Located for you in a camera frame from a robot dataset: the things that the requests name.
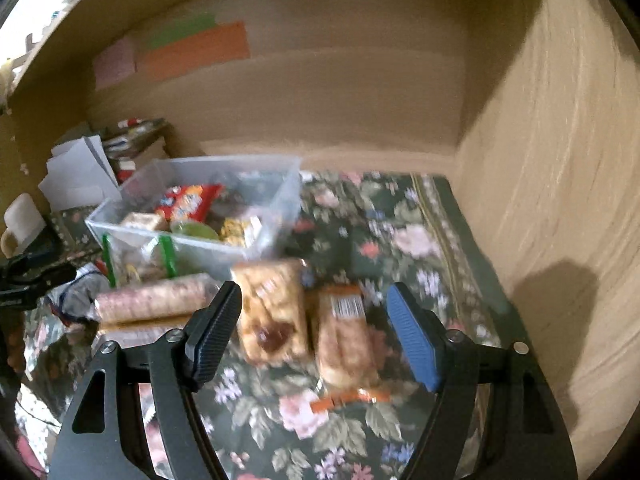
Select stack of books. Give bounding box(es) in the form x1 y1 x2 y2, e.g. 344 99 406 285
102 117 173 183

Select beige square snack packet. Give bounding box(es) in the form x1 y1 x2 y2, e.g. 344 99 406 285
120 211 168 232

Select jam cookie snack packet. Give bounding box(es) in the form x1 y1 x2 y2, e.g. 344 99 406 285
231 259 312 366

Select green sticky note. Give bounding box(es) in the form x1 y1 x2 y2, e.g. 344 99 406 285
146 11 221 51

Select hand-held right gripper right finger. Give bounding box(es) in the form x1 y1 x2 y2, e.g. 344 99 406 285
386 282 580 480

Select orange-ended pastry snack packet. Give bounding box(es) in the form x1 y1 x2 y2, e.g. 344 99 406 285
307 284 392 413

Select orange sticky note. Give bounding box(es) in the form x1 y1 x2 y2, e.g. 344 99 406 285
135 21 250 83

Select yellow patterned snack packet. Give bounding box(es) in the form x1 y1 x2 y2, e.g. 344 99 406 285
220 215 263 248

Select white mug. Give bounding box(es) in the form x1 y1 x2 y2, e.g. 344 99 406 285
0 193 47 256

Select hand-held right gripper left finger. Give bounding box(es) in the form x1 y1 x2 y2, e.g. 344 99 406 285
48 280 243 480

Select red snack packet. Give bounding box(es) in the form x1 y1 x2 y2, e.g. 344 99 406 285
155 183 224 223

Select clear plastic storage bin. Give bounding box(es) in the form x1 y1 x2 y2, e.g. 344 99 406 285
85 155 302 281

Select floral tablecloth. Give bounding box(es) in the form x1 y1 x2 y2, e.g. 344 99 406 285
20 170 538 480

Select pink sticky note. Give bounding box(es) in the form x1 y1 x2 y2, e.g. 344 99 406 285
91 37 138 92

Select green round snack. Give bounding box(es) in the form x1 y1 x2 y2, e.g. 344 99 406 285
171 221 221 242

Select green-striped clear snack packet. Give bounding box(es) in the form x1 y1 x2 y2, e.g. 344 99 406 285
101 232 178 288

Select white paper sheets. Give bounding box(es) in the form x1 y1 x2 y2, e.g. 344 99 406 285
38 135 122 211

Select crumpled plastic bag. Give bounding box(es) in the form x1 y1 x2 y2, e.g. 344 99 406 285
44 262 108 326

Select long biscuit roll packet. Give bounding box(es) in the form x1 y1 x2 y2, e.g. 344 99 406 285
93 274 221 325

